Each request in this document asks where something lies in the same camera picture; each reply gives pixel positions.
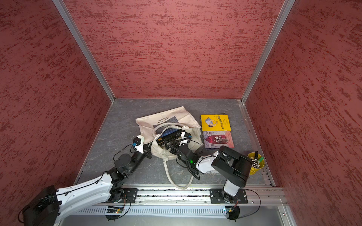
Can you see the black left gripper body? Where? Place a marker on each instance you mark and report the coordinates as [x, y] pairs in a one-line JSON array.
[[138, 158]]

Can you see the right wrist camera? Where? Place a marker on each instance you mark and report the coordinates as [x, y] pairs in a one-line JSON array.
[[185, 137]]

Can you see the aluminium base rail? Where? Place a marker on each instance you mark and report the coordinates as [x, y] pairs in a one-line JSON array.
[[167, 206]]

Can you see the yellow pen cup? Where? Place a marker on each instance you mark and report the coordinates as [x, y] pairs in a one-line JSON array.
[[258, 162]]

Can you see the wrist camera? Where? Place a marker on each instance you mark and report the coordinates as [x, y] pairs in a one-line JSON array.
[[185, 137], [138, 143]]

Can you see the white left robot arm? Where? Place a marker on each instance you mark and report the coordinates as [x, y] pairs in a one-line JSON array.
[[52, 205]]

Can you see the circuit board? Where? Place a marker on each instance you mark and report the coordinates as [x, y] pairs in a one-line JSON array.
[[114, 210], [231, 213]]

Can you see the left circuit board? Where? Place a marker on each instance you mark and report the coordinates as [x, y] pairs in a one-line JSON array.
[[114, 210]]

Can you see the left aluminium corner post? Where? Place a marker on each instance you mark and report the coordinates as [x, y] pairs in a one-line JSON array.
[[66, 16]]

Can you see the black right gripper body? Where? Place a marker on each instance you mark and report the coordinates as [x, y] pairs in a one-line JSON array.
[[175, 150]]

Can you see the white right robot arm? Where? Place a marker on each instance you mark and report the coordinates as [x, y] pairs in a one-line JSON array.
[[234, 166]]

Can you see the black book yellow characters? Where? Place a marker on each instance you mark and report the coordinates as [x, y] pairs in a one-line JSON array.
[[170, 137]]

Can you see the Orchard black red book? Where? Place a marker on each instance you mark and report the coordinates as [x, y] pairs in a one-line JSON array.
[[216, 139]]

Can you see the aluminium corner post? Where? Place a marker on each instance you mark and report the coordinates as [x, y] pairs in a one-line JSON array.
[[278, 25], [66, 16]]

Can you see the yellow spine book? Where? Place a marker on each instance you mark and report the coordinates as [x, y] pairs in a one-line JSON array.
[[215, 123]]

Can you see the right circuit board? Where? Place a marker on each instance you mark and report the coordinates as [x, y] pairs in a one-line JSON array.
[[231, 213]]

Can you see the right aluminium corner post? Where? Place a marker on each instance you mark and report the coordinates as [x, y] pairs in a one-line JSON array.
[[278, 25]]

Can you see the beige canvas tote bag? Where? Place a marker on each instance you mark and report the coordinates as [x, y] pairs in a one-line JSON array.
[[152, 126]]

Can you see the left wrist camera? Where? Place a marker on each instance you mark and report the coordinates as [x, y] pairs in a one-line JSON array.
[[138, 143]]

